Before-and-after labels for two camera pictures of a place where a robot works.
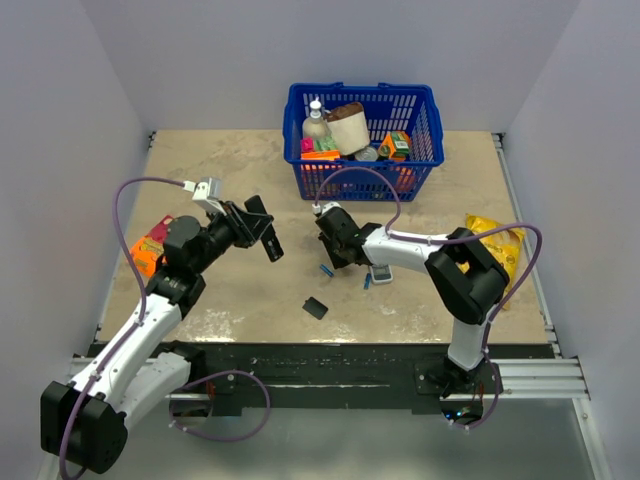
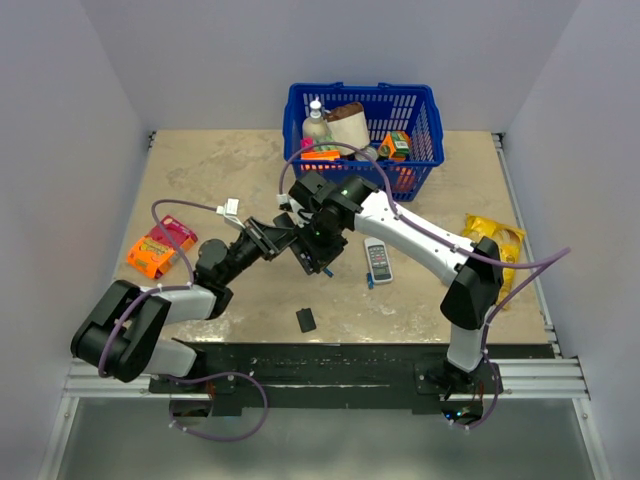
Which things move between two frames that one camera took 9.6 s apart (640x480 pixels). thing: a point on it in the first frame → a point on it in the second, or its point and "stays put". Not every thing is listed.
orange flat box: [323, 155] stays put
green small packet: [327, 143] stays put
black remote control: [269, 238] → [305, 257]
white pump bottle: [315, 127] stays put
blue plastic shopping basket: [389, 107] stays put
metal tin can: [367, 154] stays put
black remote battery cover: [315, 308] → [306, 320]
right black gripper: [337, 262] → [323, 255]
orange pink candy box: [146, 251] stays put
